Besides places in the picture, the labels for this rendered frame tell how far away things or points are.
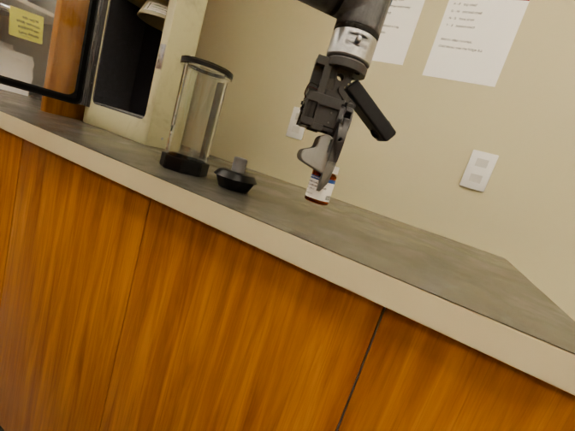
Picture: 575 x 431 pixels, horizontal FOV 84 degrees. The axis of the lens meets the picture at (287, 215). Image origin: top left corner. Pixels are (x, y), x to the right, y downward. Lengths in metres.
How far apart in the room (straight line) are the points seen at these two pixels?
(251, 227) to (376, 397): 0.29
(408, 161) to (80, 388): 1.09
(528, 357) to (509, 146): 0.80
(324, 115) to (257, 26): 0.97
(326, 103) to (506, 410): 0.47
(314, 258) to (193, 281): 0.25
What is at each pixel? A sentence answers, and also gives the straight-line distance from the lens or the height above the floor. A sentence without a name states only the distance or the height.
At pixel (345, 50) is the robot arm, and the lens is 0.57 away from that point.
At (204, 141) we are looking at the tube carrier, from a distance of 0.71.
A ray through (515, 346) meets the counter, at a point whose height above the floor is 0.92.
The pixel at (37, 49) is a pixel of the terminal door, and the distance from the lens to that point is 1.31.
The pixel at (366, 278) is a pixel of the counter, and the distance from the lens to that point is 0.42.
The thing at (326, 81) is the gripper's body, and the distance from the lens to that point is 0.57.
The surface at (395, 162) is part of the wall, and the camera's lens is 1.15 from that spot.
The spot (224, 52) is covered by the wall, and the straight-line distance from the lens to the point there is 1.54.
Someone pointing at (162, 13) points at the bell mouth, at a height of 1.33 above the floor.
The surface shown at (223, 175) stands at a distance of 0.65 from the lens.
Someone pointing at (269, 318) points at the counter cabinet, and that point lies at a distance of 0.53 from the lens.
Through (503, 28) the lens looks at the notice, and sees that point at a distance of 1.24.
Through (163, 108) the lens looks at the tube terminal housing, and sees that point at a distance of 1.10.
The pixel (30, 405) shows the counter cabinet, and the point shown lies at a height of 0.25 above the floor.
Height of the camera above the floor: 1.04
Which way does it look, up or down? 11 degrees down
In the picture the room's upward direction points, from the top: 17 degrees clockwise
